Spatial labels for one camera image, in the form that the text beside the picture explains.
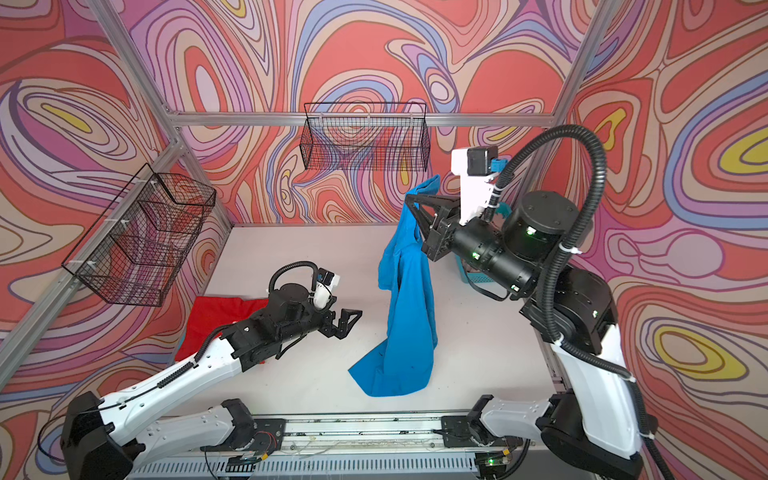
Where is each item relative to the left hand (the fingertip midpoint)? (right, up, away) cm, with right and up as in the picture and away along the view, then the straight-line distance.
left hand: (354, 305), depth 73 cm
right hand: (+12, +20, -29) cm, 37 cm away
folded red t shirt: (-48, -6, +18) cm, 52 cm away
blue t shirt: (+12, -16, +3) cm, 20 cm away
